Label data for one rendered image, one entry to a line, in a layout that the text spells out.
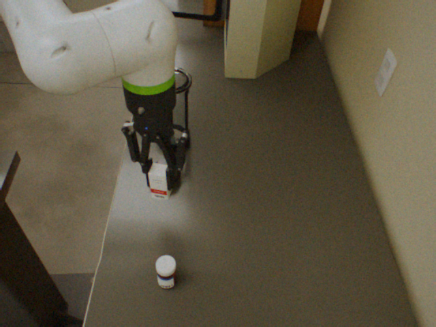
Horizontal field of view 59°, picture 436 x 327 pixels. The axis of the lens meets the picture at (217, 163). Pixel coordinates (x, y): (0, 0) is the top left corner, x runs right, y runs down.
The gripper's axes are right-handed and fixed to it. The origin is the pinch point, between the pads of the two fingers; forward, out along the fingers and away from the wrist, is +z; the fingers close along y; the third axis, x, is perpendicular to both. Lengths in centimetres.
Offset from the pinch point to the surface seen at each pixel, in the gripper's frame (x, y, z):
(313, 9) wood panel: -106, -31, 8
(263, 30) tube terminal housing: -65, -15, -2
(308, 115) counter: -49, -34, 16
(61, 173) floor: -73, 92, 109
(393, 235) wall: -9, -58, 18
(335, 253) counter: 0.9, -43.1, 15.8
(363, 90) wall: -54, -49, 7
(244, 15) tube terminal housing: -63, -8, -8
